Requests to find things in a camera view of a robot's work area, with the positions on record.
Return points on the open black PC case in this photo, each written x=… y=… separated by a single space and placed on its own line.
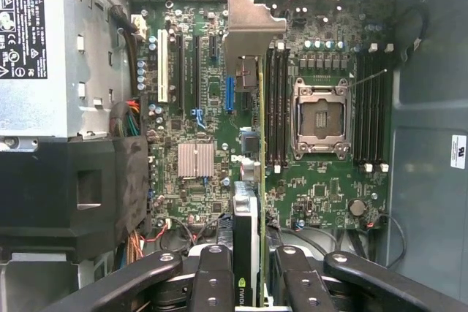
x=431 y=180

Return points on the black expansion slot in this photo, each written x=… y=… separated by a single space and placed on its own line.
x=197 y=71
x=180 y=71

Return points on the silver chipset heatsink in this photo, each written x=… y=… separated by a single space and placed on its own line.
x=195 y=160

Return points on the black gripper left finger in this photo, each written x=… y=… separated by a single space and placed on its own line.
x=214 y=282

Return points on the CPU socket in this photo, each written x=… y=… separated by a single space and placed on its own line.
x=321 y=118

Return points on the round coin battery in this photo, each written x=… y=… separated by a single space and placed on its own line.
x=357 y=207

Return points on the blue expansion slot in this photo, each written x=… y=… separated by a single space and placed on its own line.
x=230 y=94

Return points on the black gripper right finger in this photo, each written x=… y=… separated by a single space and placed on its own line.
x=303 y=290

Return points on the blue slot latch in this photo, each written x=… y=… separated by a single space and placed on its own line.
x=199 y=116

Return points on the green motherboard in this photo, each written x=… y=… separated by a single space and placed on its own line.
x=329 y=180

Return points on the grey power supply unit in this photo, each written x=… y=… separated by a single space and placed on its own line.
x=55 y=107

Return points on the black plastic shroud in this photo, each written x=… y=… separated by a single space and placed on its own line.
x=44 y=198

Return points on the white expansion slot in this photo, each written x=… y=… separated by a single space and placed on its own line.
x=163 y=67

